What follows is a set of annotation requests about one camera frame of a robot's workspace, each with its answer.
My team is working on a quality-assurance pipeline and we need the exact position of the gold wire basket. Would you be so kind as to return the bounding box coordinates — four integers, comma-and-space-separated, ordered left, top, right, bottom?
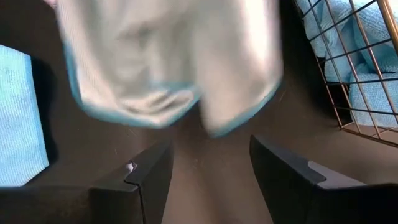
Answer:
292, 0, 398, 149

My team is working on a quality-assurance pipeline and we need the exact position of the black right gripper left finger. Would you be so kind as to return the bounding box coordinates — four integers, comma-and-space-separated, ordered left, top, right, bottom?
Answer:
0, 140, 174, 224

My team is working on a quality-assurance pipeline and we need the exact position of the blue microfiber towel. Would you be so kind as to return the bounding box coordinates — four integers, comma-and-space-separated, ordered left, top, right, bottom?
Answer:
303, 0, 398, 83
0, 45, 50, 187
348, 73, 398, 128

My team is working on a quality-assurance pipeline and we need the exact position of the white towel with blue trim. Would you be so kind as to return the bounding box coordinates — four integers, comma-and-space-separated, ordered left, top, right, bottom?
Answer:
43, 0, 284, 138

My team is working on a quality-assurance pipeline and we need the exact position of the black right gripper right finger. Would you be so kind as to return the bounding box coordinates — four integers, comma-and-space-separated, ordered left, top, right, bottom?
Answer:
249, 134, 398, 224

